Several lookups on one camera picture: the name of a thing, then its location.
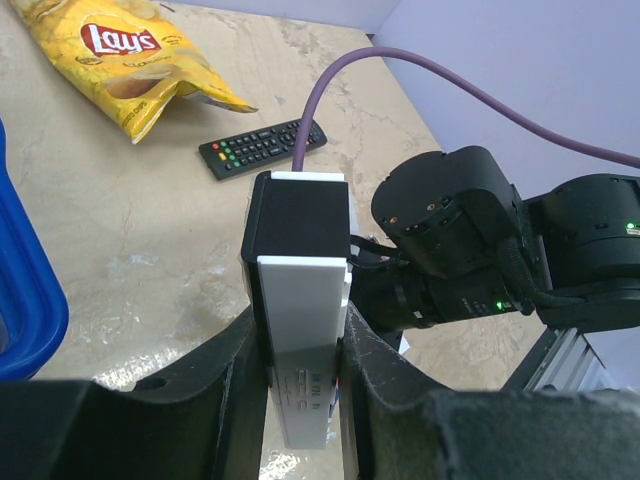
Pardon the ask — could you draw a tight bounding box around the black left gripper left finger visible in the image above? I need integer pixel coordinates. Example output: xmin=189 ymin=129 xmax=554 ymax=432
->
xmin=1 ymin=309 xmax=267 ymax=479

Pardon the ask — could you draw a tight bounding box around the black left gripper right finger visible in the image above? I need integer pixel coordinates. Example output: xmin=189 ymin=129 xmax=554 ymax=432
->
xmin=339 ymin=307 xmax=639 ymax=479

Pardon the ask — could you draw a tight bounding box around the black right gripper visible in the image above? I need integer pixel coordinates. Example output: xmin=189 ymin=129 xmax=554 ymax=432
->
xmin=350 ymin=235 xmax=505 ymax=332

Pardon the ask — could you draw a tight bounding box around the white remote control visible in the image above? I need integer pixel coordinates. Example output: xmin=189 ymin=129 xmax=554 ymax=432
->
xmin=241 ymin=171 xmax=352 ymax=450

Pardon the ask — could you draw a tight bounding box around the white remote battery cover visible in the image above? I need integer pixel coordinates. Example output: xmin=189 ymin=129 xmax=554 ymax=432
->
xmin=398 ymin=335 xmax=410 ymax=355

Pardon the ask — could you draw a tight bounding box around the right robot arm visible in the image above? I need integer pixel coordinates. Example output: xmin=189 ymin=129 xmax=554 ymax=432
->
xmin=351 ymin=146 xmax=639 ymax=333

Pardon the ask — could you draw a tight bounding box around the black TV remote control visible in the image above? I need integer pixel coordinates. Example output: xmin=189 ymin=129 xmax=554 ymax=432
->
xmin=198 ymin=119 xmax=301 ymax=181

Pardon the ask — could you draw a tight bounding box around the blue plastic shopping basket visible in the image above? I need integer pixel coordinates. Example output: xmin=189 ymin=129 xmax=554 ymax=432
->
xmin=1 ymin=133 xmax=70 ymax=381

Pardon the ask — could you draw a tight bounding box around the yellow Lays chips bag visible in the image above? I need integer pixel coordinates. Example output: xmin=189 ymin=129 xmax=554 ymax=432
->
xmin=12 ymin=1 xmax=256 ymax=143

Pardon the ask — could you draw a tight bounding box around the aluminium frame rail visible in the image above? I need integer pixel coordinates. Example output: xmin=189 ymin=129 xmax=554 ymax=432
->
xmin=502 ymin=328 xmax=619 ymax=393

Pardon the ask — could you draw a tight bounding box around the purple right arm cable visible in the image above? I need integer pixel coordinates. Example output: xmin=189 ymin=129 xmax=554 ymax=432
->
xmin=291 ymin=47 xmax=640 ymax=174

